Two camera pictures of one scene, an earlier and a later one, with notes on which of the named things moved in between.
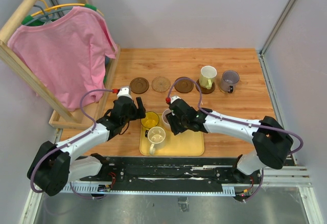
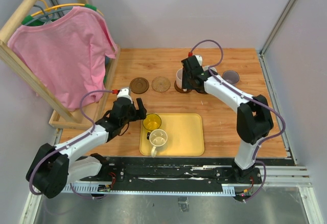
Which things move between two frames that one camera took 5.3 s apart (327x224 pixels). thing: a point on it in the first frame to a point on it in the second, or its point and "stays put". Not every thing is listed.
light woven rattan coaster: x=160 y=83 stays put
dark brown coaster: x=139 y=85 stays put
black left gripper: x=138 y=113 stays put
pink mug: x=165 y=116 to x=179 y=78
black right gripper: x=176 y=129 to x=185 y=85
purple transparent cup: x=229 y=80 stays put
